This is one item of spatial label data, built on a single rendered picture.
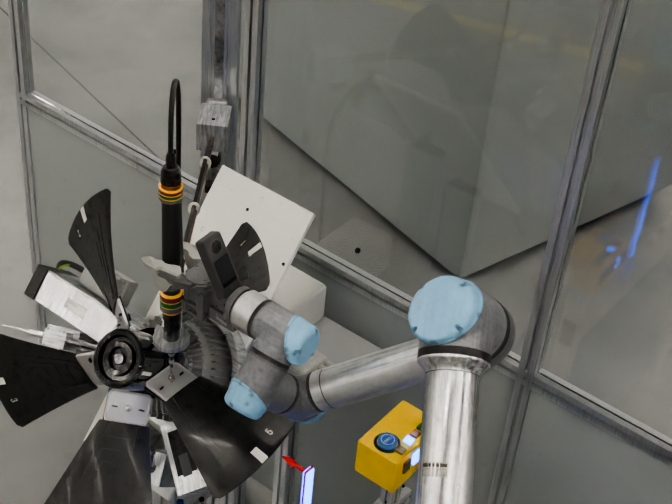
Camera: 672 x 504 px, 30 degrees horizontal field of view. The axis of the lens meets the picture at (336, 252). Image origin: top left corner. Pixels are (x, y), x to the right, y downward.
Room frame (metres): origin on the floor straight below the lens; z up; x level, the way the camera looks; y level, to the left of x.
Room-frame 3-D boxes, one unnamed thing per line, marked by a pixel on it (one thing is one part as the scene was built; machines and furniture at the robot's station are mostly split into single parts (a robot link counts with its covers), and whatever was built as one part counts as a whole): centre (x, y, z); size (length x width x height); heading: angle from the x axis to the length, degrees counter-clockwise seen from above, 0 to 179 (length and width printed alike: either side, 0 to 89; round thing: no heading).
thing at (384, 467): (1.81, -0.17, 1.02); 0.16 x 0.10 x 0.11; 145
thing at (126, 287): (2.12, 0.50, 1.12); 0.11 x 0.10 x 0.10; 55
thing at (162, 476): (1.79, 0.32, 0.91); 0.12 x 0.08 x 0.12; 145
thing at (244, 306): (1.66, 0.14, 1.48); 0.08 x 0.05 x 0.08; 145
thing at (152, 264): (1.74, 0.31, 1.48); 0.09 x 0.03 x 0.06; 72
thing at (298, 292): (2.35, 0.12, 0.92); 0.17 x 0.16 x 0.11; 145
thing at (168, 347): (1.78, 0.30, 1.34); 0.09 x 0.07 x 0.10; 0
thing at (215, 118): (2.40, 0.30, 1.38); 0.10 x 0.07 x 0.08; 0
